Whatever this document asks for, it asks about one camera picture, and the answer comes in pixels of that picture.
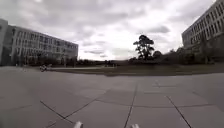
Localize distant row of trees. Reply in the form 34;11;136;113
77;58;130;67

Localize grey slab pavement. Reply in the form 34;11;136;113
0;65;224;128

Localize tall dark tree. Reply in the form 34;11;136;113
132;34;156;62

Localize dark grass strip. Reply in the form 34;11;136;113
49;63;224;77

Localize row of dark bushes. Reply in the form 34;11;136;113
128;46;224;66

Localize parked bicycles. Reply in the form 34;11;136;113
38;64;53;73

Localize wide pale multi-storey building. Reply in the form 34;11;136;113
0;18;80;67

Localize grey multi-storey building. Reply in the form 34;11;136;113
181;0;224;64

